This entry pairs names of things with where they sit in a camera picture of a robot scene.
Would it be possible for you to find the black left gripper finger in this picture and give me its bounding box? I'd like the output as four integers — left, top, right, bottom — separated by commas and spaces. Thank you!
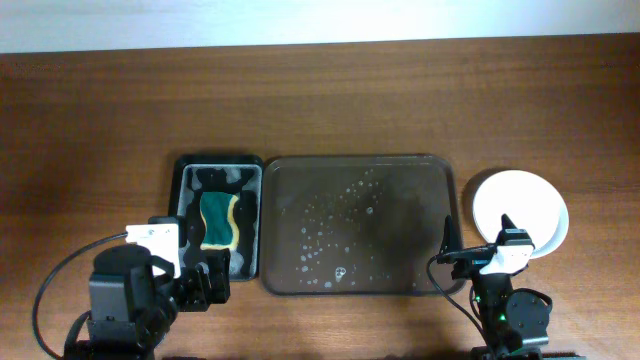
197, 262, 211, 305
206, 249, 231, 304

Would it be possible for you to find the yellow green sponge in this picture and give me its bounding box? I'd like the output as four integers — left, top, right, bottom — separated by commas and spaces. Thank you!
199, 192, 240, 251

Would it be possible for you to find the cream plate with red stain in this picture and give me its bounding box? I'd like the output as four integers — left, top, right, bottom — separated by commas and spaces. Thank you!
471, 170, 569, 259

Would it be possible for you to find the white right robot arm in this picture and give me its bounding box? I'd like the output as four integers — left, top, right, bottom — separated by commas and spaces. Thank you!
428, 215, 553, 359

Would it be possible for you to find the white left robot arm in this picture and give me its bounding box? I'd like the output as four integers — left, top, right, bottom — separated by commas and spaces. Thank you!
64, 217, 461, 359

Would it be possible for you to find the brown plastic serving tray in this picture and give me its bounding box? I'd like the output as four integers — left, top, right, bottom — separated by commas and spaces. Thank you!
259, 155, 464, 296

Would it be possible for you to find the black wash basin with water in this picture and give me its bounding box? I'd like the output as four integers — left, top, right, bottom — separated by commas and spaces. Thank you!
168, 154, 263, 281

